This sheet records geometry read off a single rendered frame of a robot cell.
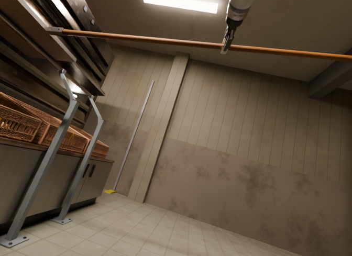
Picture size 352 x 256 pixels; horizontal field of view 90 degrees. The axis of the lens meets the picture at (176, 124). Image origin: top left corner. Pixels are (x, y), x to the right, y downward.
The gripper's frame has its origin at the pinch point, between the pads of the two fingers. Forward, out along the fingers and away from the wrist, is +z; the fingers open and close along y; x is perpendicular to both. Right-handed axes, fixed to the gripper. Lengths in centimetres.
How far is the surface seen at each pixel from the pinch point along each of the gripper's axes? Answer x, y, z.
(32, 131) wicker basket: -112, 56, 26
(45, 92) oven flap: -156, 10, 74
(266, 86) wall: 145, -138, 262
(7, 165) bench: -110, 78, 17
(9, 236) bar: -113, 119, 38
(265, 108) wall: 142, -85, 262
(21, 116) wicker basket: -111, 50, 14
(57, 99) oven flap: -157, 9, 92
